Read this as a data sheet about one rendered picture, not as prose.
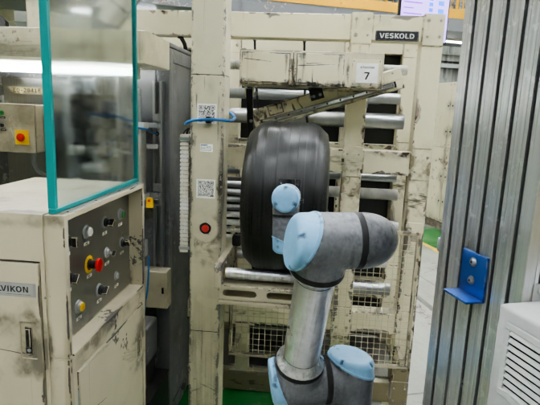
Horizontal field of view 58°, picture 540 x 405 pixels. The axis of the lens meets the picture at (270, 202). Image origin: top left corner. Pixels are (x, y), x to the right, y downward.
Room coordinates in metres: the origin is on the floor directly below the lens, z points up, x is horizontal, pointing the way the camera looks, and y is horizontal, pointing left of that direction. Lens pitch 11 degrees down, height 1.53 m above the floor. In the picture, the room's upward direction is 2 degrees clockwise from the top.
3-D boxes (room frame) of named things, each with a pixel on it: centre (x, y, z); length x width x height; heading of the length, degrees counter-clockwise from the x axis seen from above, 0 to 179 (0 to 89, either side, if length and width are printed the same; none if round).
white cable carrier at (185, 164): (1.92, 0.34, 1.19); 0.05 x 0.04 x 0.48; 175
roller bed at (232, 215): (2.34, 0.18, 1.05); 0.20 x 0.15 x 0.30; 85
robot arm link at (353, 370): (1.12, -0.21, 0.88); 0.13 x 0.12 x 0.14; 100
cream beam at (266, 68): (2.23, -0.16, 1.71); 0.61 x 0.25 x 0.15; 85
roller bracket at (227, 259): (1.96, 0.17, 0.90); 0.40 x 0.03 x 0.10; 175
